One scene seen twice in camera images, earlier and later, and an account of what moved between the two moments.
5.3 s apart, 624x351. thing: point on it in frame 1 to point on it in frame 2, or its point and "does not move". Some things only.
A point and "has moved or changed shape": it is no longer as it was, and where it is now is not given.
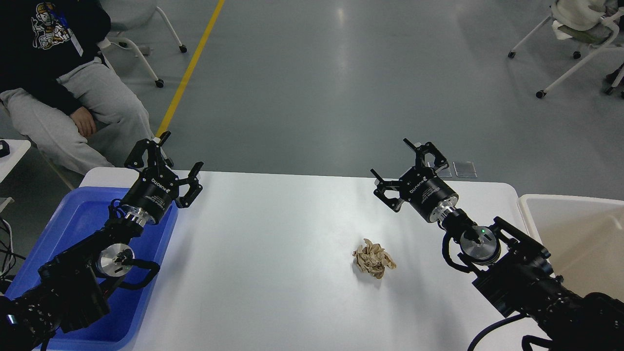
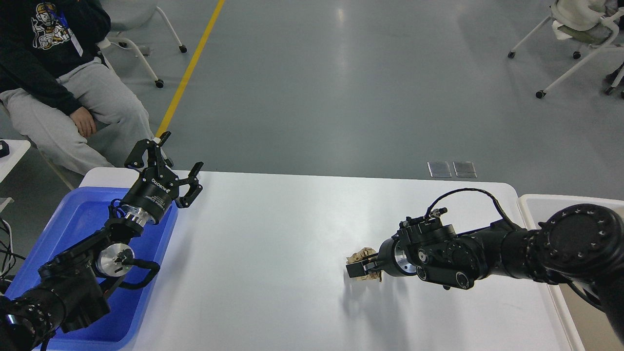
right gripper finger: (382, 185) to (362, 268)
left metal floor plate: (444, 173) does not move
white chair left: (126, 15) does not move
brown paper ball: (372, 258) has moved or changed shape
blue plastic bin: (83, 211) does not move
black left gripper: (153, 192) does not move
